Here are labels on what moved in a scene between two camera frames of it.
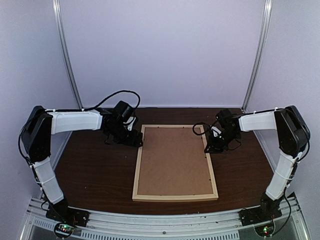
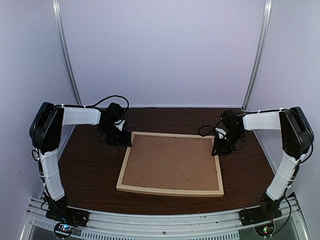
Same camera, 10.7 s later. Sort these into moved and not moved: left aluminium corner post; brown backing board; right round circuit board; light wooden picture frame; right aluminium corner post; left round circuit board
Moved: brown backing board; light wooden picture frame
Not moved: left round circuit board; right aluminium corner post; left aluminium corner post; right round circuit board
